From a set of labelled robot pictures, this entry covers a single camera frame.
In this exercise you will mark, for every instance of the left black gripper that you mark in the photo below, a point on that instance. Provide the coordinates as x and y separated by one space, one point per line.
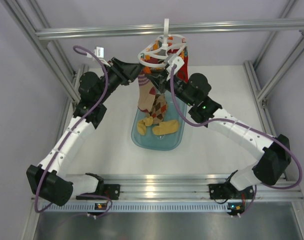
126 72

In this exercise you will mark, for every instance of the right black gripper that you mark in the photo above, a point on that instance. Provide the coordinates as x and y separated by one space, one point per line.
159 81

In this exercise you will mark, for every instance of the beige purple striped sock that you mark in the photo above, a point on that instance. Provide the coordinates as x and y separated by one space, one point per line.
147 93

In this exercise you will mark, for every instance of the white round clip hanger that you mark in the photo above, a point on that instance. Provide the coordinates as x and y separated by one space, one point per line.
154 55

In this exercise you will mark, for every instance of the yellow sock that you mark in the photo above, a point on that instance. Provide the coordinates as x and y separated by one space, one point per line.
143 124
166 127

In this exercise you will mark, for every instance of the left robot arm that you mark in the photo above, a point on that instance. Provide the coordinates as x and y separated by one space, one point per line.
48 180

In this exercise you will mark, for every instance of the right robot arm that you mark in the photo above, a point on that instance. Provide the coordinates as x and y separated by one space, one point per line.
270 153

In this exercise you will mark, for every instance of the red sock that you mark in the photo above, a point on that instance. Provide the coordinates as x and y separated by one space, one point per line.
183 72

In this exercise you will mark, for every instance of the beige argyle sock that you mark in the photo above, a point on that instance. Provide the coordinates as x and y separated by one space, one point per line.
159 109

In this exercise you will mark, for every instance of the blue transparent tray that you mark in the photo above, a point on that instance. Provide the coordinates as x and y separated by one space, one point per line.
164 142

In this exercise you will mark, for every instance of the aluminium top crossbar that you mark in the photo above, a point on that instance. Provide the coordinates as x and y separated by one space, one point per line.
259 25

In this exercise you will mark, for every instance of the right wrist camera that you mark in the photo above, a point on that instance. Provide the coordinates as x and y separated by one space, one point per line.
173 61

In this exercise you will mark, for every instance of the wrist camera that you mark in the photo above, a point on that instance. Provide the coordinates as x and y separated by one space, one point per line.
99 53
173 61

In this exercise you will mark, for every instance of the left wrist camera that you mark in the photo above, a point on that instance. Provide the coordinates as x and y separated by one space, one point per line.
99 53

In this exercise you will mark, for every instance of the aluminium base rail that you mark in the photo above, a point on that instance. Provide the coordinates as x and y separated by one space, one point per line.
184 187

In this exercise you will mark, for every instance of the perforated cable duct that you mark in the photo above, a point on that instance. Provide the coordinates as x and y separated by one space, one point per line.
146 207

